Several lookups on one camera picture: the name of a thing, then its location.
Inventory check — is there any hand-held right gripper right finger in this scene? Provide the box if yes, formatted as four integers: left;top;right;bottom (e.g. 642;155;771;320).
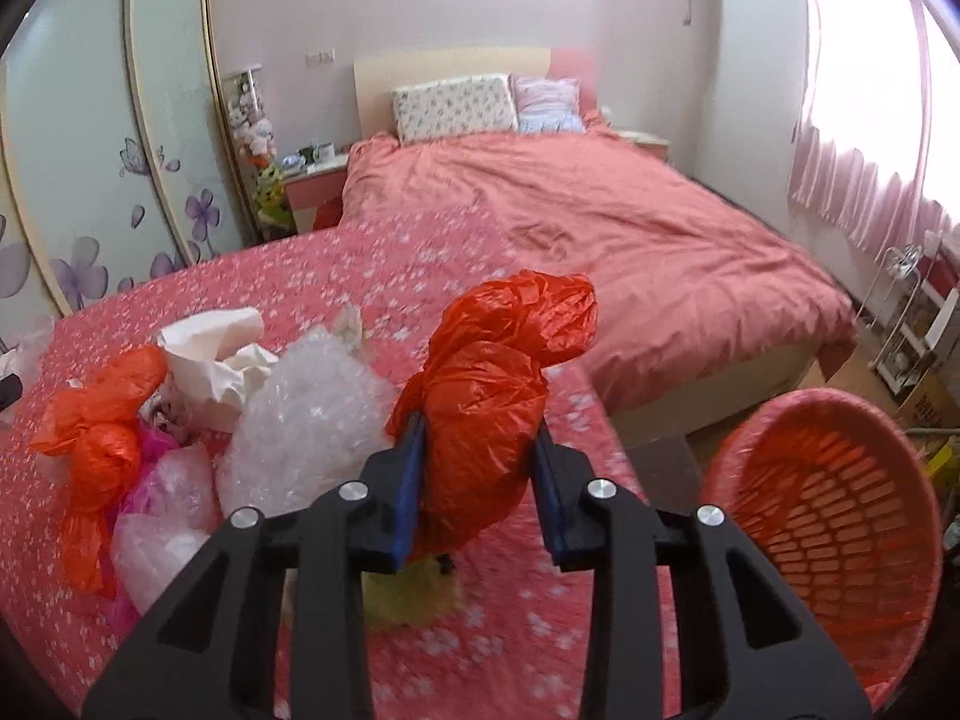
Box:
531;424;875;720

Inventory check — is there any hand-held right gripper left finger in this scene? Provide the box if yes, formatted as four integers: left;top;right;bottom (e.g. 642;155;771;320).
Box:
81;416;428;720

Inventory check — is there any knotted orange plastic bag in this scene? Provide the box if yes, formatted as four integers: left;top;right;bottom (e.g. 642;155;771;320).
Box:
386;270;599;552

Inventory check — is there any green paw print bag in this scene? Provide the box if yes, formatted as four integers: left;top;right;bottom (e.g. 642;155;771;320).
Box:
364;551;462;627

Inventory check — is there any clear bubble wrap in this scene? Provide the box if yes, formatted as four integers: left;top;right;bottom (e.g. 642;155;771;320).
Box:
217;307;398;522

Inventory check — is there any magenta plastic bag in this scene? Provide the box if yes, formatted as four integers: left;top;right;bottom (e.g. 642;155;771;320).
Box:
101;420;181;635

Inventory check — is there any clear plastic bag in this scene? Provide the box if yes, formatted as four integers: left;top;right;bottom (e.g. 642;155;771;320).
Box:
112;442;226;616

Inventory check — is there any pink plastic basket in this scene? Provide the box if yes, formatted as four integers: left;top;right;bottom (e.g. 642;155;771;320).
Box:
701;388;944;706

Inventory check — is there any crumpled white paper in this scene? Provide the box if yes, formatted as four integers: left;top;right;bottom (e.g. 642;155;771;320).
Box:
156;306;280;432

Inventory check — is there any beige bed base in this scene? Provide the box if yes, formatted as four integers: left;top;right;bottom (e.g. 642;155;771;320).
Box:
585;341;826;440

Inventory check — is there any bed with pink duvet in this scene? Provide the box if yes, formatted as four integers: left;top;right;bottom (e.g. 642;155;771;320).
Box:
341;116;860;391

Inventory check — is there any wardrobe with purple flowers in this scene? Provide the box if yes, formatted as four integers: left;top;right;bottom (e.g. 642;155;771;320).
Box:
0;0;250;350

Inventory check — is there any pink and white nightstand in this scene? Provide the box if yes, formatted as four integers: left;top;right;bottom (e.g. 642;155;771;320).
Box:
283;154;352;235

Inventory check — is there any green yellow plush toy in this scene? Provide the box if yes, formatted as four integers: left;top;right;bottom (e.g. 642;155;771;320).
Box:
255;163;291;227

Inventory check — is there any white plush toy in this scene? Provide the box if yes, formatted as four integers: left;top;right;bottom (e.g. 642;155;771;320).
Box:
231;99;276;160

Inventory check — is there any pale bedside table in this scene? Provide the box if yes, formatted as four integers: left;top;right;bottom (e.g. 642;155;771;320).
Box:
615;127;672;162

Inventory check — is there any white floral pillow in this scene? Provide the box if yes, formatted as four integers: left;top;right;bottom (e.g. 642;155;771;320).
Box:
391;73;518;145

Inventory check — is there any cardboard box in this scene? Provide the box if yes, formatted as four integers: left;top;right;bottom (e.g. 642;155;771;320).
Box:
896;375;960;432

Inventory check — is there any pink striped pillow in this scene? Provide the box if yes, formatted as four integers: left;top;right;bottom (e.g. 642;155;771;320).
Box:
510;75;584;134

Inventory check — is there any pink curtain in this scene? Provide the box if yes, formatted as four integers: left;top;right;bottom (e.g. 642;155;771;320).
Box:
787;0;960;256

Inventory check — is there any white wire rack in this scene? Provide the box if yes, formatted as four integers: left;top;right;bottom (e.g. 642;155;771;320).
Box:
862;244;960;391

